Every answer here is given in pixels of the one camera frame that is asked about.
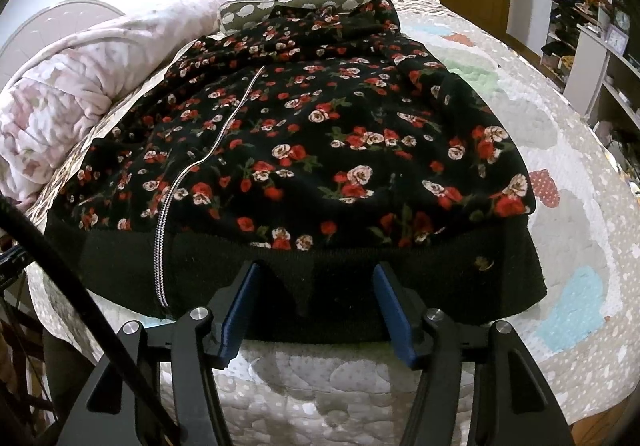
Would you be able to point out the black floral zip jacket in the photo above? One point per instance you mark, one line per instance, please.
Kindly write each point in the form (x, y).
(300, 165)

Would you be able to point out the pink floral folded duvet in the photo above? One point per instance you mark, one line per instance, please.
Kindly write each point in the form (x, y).
(75, 90)

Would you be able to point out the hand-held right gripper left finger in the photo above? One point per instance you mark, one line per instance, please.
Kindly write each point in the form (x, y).
(239, 311)

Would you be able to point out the quilted patchwork bedspread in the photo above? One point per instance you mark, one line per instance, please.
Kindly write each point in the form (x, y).
(560, 206)

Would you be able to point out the white shelving unit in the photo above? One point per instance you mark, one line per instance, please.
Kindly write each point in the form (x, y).
(597, 55)

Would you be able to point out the small desk clock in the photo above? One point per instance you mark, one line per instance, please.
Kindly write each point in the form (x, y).
(616, 36)

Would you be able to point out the olive pillow with white dots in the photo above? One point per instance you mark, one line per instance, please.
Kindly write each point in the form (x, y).
(300, 5)

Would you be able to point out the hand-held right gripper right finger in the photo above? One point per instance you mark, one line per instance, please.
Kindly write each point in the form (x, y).
(392, 311)

